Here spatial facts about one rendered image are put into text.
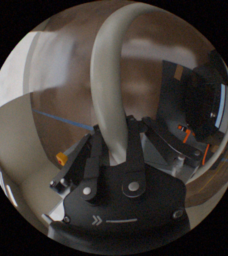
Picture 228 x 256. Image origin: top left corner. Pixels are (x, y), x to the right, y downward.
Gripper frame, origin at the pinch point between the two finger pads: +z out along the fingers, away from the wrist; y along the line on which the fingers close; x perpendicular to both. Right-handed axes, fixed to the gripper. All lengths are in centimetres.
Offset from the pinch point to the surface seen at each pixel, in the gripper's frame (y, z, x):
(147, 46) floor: 69, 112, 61
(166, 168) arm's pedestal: 27, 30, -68
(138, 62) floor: 47, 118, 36
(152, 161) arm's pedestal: 16, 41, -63
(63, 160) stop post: -67, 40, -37
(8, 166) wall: -662, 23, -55
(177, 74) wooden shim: 93, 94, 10
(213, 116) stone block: 67, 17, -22
